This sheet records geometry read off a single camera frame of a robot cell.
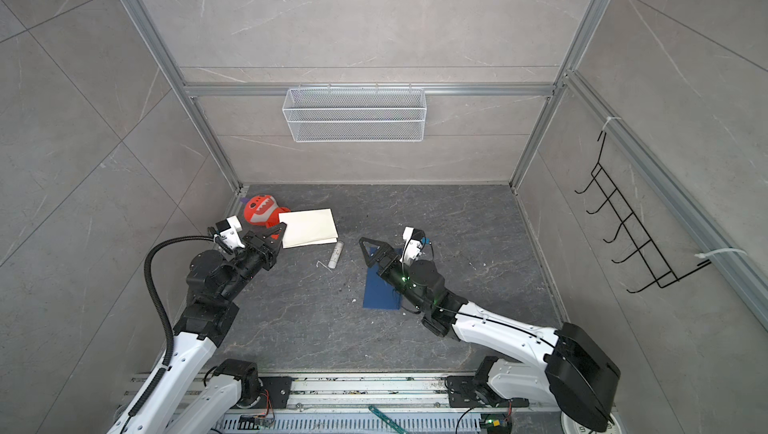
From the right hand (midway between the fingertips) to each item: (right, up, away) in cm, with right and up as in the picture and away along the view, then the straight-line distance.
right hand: (365, 246), depth 71 cm
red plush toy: (-38, +9, +30) cm, 49 cm away
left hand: (-18, +7, -4) cm, 20 cm away
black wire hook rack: (+61, +1, -8) cm, 62 cm away
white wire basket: (-6, +41, +29) cm, 51 cm away
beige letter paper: (-14, +4, 0) cm, 15 cm away
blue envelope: (+2, -17, +19) cm, 25 cm away
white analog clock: (+48, -42, -3) cm, 64 cm away
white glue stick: (-12, -6, +26) cm, 30 cm away
